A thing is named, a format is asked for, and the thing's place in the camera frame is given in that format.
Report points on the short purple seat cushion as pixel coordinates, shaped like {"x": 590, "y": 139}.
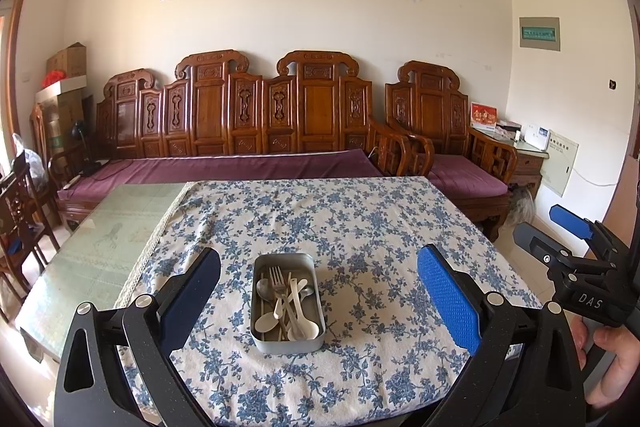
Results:
{"x": 465, "y": 174}

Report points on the white leaning board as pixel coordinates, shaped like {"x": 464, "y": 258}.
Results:
{"x": 559, "y": 164}

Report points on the grey fluffy duster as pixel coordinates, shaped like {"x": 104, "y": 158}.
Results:
{"x": 520, "y": 207}

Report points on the metal fork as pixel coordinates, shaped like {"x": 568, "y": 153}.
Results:
{"x": 276, "y": 279}

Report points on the wooden door frame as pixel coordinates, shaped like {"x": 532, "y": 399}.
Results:
{"x": 22, "y": 37}

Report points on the cream chopstick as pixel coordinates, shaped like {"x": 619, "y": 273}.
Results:
{"x": 286, "y": 314}

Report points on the wooden side table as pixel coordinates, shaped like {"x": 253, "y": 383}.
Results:
{"x": 527, "y": 167}

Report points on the red desk calendar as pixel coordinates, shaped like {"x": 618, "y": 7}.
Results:
{"x": 483, "y": 114}

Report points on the carved wooden armchair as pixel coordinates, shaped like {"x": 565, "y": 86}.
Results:
{"x": 430, "y": 102}

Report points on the black desk lamp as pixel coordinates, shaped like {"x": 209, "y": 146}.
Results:
{"x": 79, "y": 132}

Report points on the rectangular metal tin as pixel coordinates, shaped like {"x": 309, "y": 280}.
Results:
{"x": 287, "y": 347}

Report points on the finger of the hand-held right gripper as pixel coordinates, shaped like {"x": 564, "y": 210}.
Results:
{"x": 532, "y": 242}
{"x": 572, "y": 222}

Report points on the red bundle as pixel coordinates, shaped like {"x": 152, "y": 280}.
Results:
{"x": 54, "y": 78}

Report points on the white desk device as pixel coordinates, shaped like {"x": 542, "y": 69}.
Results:
{"x": 536, "y": 137}

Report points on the white flat box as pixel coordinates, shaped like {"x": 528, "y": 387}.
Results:
{"x": 60, "y": 89}

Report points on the person's right hand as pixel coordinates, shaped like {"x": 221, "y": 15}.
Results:
{"x": 617, "y": 352}

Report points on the blue floral tablecloth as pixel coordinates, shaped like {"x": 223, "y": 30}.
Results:
{"x": 325, "y": 207}

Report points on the carved wooden sofa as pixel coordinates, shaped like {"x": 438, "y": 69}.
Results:
{"x": 210, "y": 107}

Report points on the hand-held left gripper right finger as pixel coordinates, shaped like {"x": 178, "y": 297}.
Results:
{"x": 447, "y": 302}

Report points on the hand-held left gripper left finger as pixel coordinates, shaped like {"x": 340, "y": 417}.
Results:
{"x": 192, "y": 302}

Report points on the clear plastic bag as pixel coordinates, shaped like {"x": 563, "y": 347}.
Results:
{"x": 30, "y": 157}

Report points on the grey wall electrical panel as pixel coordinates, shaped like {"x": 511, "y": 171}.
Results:
{"x": 539, "y": 34}

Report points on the dark cabinet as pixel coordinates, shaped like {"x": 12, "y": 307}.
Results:
{"x": 67, "y": 127}

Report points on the brown cardboard box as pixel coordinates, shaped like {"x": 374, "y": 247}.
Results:
{"x": 70, "y": 59}

